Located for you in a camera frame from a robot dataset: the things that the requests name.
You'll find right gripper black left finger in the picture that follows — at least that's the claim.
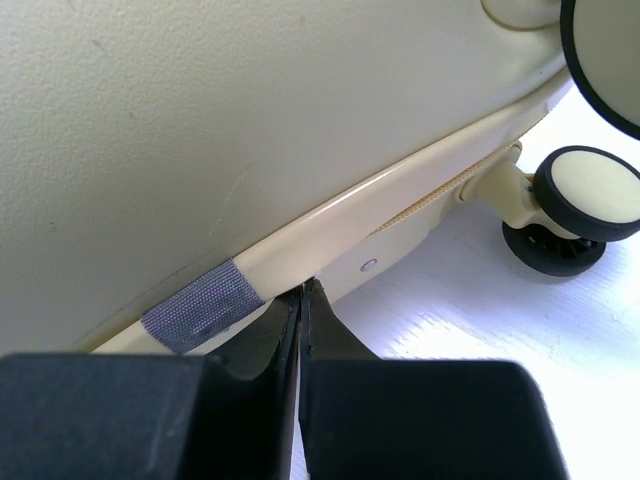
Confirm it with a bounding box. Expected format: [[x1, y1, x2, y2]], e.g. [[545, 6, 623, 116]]
[[1, 288, 302, 479]]

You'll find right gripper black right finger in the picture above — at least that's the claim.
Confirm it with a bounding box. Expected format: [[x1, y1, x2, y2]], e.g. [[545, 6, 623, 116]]
[[299, 279, 567, 479]]

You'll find yellow suitcase with black lining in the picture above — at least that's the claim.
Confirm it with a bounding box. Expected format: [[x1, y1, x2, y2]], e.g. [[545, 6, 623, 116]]
[[1, 1, 639, 354]]

